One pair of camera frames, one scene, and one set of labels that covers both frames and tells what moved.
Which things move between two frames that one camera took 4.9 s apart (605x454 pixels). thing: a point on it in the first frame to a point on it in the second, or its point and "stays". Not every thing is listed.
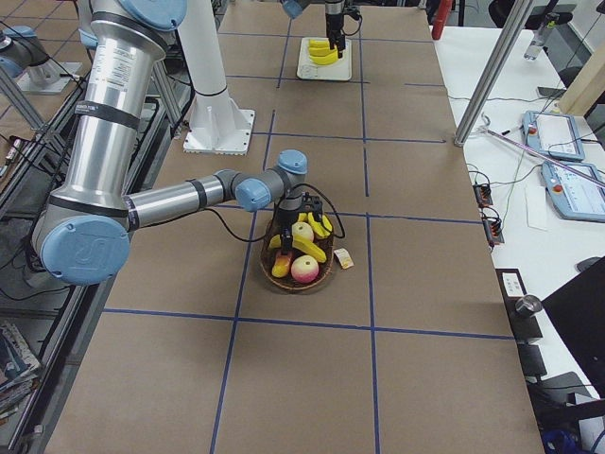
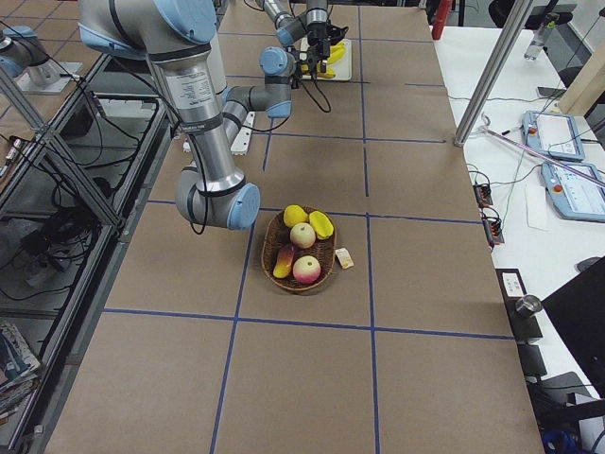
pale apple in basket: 302,229 stays
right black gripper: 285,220 to 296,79
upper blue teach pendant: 574,196 stays
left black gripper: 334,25 to 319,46
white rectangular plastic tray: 307,69 stays
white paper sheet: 536,207 stays
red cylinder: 444,8 stays
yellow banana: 302,244 to 328,74
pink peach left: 304,269 stays
